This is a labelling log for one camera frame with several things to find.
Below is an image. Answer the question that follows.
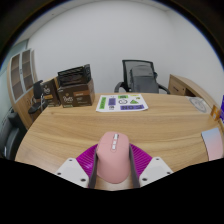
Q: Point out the pink blue gradient mouse pad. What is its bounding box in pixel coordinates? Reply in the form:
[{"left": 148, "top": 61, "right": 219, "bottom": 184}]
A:
[{"left": 200, "top": 127, "right": 224, "bottom": 162}]

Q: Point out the grey backpack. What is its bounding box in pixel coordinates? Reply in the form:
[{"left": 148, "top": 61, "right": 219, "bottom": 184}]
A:
[{"left": 129, "top": 64, "right": 160, "bottom": 94}]

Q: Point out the wooden shelf unit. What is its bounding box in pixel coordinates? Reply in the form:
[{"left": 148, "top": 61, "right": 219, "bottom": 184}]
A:
[{"left": 7, "top": 48, "right": 43, "bottom": 129}]

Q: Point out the black mesh office chair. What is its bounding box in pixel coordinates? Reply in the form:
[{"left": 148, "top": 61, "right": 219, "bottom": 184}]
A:
[{"left": 114, "top": 59, "right": 171, "bottom": 95}]

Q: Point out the wooden side desk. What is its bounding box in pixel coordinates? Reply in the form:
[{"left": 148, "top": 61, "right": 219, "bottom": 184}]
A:
[{"left": 167, "top": 73, "right": 224, "bottom": 111}]

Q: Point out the small black chair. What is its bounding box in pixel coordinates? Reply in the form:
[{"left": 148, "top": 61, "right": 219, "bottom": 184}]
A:
[{"left": 28, "top": 79, "right": 48, "bottom": 115}]

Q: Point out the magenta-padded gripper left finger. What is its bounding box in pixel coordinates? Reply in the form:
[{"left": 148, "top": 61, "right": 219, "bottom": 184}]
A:
[{"left": 54, "top": 143, "right": 100, "bottom": 190}]

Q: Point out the black leather sofa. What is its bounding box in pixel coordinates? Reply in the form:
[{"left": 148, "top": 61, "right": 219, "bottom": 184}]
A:
[{"left": 0, "top": 111, "right": 28, "bottom": 160}]

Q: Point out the large brown cardboard box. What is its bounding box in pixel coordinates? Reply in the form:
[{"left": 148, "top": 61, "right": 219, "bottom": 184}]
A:
[{"left": 57, "top": 79, "right": 96, "bottom": 109}]

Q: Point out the pink computer mouse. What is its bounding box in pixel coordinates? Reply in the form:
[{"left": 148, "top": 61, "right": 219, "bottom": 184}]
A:
[{"left": 96, "top": 131, "right": 131, "bottom": 185}]

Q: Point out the black plastic tray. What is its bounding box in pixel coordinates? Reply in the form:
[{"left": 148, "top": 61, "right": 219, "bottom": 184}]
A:
[{"left": 57, "top": 63, "right": 92, "bottom": 88}]

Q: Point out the orange cardboard box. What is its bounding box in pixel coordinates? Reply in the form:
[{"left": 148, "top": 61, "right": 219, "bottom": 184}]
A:
[{"left": 210, "top": 104, "right": 223, "bottom": 122}]

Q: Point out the small brown cardboard box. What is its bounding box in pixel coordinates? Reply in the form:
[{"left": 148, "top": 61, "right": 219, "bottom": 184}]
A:
[{"left": 40, "top": 78, "right": 62, "bottom": 108}]

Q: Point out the white sticker sheet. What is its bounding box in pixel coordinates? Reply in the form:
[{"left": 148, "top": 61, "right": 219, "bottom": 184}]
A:
[{"left": 95, "top": 93, "right": 149, "bottom": 113}]

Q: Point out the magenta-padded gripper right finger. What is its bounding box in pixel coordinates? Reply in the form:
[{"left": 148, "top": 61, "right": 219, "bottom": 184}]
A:
[{"left": 129, "top": 143, "right": 174, "bottom": 189}]

